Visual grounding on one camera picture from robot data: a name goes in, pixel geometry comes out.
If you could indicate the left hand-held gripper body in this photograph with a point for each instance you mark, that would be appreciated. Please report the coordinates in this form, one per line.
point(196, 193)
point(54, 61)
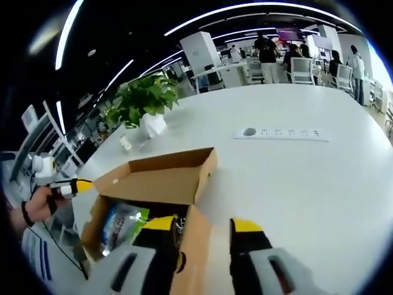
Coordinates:
point(43, 169)

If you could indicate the purple wall screen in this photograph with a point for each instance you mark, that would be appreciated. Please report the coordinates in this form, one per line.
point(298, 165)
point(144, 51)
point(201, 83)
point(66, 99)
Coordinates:
point(288, 33)

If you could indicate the green black foil packet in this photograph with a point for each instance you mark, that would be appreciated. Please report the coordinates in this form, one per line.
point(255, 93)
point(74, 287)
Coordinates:
point(126, 227)

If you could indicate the ceiling light strips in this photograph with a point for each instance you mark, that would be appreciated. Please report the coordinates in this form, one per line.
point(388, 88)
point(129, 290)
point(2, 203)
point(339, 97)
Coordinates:
point(63, 33)

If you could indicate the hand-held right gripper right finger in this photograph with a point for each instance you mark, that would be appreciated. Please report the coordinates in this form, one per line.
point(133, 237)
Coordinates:
point(248, 261)

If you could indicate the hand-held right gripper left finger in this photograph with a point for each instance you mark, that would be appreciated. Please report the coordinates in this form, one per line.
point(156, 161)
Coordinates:
point(159, 255)

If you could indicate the person's left hand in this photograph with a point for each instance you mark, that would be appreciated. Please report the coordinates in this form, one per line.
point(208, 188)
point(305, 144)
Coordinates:
point(40, 206)

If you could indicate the white mesh office chair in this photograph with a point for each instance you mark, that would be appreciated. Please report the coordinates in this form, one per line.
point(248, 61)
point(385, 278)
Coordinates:
point(344, 78)
point(302, 70)

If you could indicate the brown cardboard shoe box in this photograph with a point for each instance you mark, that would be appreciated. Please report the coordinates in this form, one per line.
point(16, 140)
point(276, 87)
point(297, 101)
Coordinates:
point(159, 181)

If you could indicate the black wristband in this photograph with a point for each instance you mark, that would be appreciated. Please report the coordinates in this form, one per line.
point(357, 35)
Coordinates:
point(27, 215)

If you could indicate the white table socket strip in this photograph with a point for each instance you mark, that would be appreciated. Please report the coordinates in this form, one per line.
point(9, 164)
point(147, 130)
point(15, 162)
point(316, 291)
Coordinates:
point(282, 134)

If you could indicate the green plant in white pot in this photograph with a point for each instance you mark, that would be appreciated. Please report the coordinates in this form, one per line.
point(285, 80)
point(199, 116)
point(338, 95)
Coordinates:
point(144, 95)

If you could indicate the white paper cup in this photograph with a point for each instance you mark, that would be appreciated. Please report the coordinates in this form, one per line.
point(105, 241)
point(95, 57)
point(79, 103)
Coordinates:
point(125, 143)

